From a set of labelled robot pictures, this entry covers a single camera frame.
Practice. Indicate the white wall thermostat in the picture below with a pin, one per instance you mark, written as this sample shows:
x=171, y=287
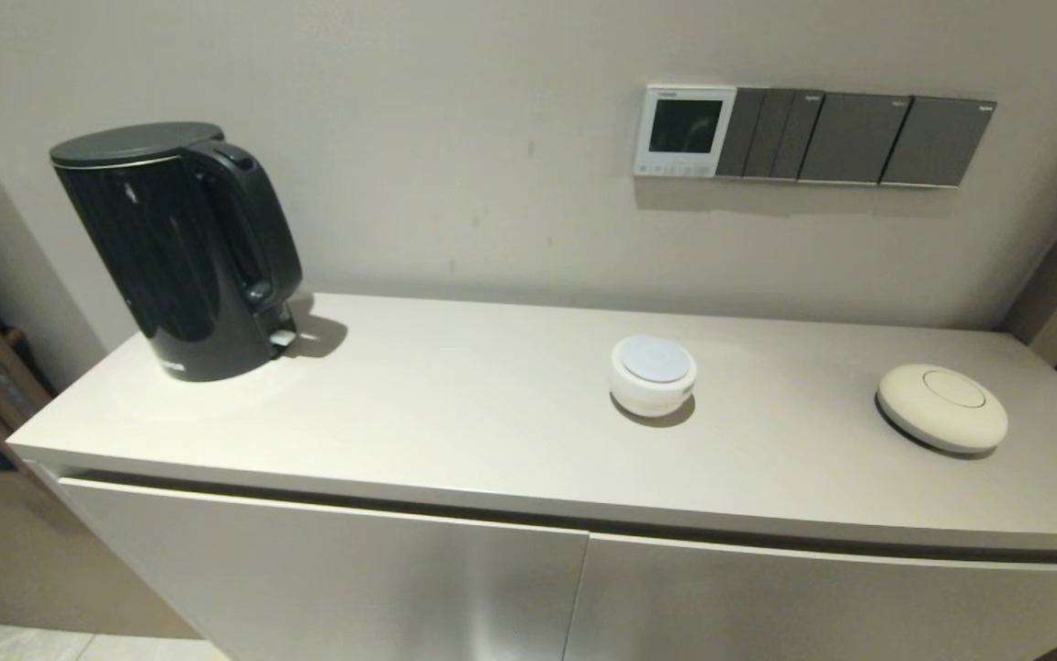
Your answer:
x=684, y=126

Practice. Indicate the light grey sideboard cabinet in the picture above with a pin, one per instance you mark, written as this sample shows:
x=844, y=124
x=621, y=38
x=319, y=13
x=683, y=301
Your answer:
x=445, y=413

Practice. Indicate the small white round speaker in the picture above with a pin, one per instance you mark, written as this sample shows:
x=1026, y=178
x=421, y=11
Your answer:
x=652, y=386

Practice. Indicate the black electric kettle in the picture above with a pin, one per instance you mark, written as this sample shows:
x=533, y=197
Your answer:
x=179, y=257

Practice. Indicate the cream flat round device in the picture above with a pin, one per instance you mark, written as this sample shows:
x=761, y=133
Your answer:
x=941, y=408

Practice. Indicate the grey triple wall switch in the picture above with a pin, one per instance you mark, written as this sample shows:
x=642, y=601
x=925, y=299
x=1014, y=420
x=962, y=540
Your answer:
x=771, y=133

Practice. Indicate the grey single wall switch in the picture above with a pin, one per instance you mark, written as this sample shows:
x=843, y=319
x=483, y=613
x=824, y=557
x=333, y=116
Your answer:
x=854, y=138
x=937, y=142

